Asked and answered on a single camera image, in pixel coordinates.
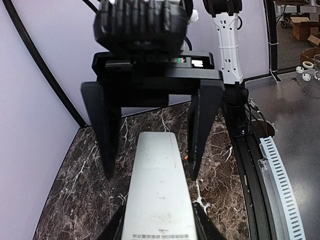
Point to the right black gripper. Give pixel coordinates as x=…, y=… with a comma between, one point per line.
x=125, y=84

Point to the black frame post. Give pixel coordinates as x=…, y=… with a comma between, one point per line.
x=270, y=14
x=41, y=64

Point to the cardboard box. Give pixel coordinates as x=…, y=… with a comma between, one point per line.
x=302, y=27

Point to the white slotted cable duct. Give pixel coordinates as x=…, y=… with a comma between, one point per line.
x=283, y=205

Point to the right black frame post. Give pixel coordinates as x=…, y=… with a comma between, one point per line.
x=270, y=14

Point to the black front rail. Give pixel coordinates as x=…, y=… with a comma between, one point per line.
x=248, y=154

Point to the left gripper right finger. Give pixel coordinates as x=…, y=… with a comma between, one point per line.
x=205, y=228

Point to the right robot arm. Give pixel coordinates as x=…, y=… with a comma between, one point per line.
x=224, y=14

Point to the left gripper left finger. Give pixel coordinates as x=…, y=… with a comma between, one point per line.
x=114, y=229

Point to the left black frame post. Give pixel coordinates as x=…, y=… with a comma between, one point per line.
x=41, y=64

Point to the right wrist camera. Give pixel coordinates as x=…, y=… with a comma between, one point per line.
x=136, y=27

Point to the white remote control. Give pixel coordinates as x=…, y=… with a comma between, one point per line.
x=158, y=205

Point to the tape roll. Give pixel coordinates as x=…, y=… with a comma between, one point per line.
x=307, y=65

